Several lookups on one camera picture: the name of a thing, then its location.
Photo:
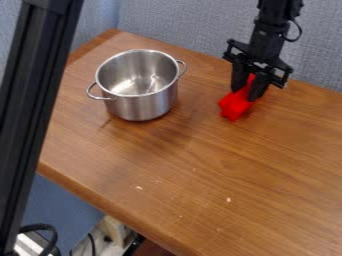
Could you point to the white clutter under table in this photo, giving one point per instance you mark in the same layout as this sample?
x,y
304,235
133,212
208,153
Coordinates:
x,y
110,239

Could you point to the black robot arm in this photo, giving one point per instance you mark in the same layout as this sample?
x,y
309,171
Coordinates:
x,y
280,12

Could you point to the stainless steel pot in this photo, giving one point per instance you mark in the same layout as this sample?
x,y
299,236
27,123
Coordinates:
x,y
137,84

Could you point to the red plastic block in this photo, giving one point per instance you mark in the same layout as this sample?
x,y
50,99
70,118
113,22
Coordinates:
x,y
234,104

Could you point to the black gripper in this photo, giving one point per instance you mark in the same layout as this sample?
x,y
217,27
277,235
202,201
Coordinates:
x,y
258,58

